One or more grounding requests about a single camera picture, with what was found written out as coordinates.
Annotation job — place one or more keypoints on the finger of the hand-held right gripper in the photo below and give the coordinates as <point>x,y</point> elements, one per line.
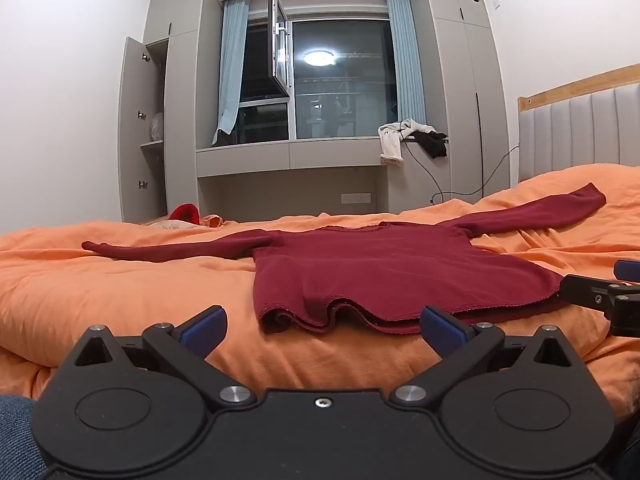
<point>629,271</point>
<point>582,290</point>

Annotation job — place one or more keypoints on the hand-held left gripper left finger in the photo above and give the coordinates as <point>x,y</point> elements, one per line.
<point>202,330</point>

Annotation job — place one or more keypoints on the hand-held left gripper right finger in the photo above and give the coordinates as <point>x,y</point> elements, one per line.
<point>442,330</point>

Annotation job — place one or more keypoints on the dark red sweater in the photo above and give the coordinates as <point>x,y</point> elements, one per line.
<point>375,270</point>

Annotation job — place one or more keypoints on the orange blanket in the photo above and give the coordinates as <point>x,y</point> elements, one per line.
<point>125,300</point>

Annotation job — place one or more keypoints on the pale floral bed sheet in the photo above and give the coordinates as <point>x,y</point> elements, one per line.
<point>170,225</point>

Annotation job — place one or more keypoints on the small orange cloth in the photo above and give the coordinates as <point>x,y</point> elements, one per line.
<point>212,220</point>

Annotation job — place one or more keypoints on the bright red fuzzy cloth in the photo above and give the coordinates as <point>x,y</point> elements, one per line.
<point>186,212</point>

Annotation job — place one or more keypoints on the grey padded wooden headboard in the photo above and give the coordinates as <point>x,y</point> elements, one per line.
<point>575,130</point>

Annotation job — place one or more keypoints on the thin black rod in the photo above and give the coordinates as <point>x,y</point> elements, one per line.
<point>480,145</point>

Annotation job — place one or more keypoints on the black cloth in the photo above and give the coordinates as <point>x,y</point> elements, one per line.
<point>435,145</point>

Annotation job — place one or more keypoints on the white cloth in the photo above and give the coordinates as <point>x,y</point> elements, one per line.
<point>391,145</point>

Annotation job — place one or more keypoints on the grey wardrobe door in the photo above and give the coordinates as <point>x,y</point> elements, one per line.
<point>140,135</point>

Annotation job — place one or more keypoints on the clear plastic bag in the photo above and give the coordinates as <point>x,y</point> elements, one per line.
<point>157,127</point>

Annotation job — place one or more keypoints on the person's blue jeans leg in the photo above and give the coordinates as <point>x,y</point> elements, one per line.
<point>15,435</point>

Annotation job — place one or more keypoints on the grey built-in wardrobe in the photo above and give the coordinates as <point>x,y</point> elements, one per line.
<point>450,85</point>

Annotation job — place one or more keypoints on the light blue curtain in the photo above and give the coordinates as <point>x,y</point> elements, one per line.
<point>230,85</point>
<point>405,60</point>

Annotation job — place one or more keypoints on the window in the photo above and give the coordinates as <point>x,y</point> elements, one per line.
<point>345,100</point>

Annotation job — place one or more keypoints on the open window sash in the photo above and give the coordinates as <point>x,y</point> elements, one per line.
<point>280,50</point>

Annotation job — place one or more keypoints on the white wall socket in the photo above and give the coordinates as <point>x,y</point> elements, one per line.
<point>357,198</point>

